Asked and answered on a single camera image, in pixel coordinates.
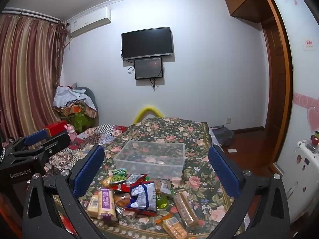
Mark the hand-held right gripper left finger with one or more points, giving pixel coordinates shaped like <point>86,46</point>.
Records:
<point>87,171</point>

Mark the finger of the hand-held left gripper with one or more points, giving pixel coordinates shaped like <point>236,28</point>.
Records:
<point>37,137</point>
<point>58,142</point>

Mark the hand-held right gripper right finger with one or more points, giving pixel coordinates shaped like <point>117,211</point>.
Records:
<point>223,171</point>

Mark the small orange snack packet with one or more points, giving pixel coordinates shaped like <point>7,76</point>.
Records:
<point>106,181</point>

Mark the green pea snack packet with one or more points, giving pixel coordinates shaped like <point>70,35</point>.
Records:
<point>118,177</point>

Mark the pale yellow cake packet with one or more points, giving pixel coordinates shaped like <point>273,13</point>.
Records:
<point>92,205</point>

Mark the red snack packet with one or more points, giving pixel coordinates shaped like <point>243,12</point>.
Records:
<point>133,179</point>

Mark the clear bread packet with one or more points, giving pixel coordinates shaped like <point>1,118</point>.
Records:
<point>122,203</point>

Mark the long brown cracker packet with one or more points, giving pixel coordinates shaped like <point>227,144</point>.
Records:
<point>185,208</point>

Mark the blue white chip bag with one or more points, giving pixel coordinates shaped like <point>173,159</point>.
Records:
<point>142,196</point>

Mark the small brown snack packet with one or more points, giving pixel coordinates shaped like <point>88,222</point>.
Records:
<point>164,186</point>

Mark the clear plastic storage container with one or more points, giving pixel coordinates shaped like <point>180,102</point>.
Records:
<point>149,165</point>

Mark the green jelly cup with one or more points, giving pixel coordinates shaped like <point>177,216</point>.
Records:
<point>162,201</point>

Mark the orange biscuit packet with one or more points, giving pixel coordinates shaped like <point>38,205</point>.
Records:
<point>174,226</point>

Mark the red box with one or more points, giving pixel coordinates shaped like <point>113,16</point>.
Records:
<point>56,127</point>

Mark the pink plush toy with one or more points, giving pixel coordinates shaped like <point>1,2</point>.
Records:
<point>70,132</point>

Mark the white paper sheet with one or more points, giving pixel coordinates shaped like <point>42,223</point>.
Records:
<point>232,150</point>

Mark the grey bag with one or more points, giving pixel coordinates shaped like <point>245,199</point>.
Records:
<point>223,134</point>

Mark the pile of clothes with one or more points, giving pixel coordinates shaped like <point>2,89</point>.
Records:
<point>72,104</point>

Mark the patchwork quilt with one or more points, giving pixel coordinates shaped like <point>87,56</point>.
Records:
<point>107,134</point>

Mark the floral bedspread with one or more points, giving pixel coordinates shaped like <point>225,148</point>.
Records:
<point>192,134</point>

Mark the striped brown curtain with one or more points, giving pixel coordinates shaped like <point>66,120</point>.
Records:
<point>27,74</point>

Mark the white appliance with stickers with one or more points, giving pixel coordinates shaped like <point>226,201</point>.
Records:
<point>299,186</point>

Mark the white air conditioner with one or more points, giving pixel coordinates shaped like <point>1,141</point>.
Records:
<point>89,22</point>

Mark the wooden overhead cabinet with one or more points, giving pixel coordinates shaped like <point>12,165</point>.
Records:
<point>245,2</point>

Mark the pink heart wall sticker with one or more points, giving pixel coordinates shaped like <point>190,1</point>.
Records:
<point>313,119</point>

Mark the wooden door frame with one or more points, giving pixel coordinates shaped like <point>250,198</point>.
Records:
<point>279,79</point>

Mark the pink band wall sticker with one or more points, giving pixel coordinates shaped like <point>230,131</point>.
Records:
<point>304,100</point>

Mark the small black wall monitor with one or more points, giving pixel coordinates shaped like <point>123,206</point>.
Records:
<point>148,69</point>

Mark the black wall television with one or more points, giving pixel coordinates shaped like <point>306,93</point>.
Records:
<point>147,43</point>

